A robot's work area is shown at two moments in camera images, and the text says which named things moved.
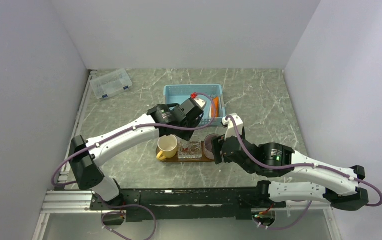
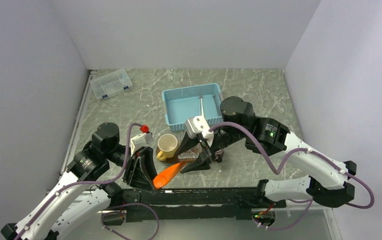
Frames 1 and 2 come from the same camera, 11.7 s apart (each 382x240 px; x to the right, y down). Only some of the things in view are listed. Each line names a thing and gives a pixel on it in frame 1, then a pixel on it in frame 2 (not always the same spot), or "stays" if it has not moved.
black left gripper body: (184, 135) → (142, 153)
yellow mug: (168, 145) stays
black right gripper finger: (218, 155) → (202, 163)
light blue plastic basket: (176, 93) stays
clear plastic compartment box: (110, 83) stays
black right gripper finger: (217, 142) → (186, 143)
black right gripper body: (249, 168) → (224, 137)
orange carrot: (216, 103) → (166, 176)
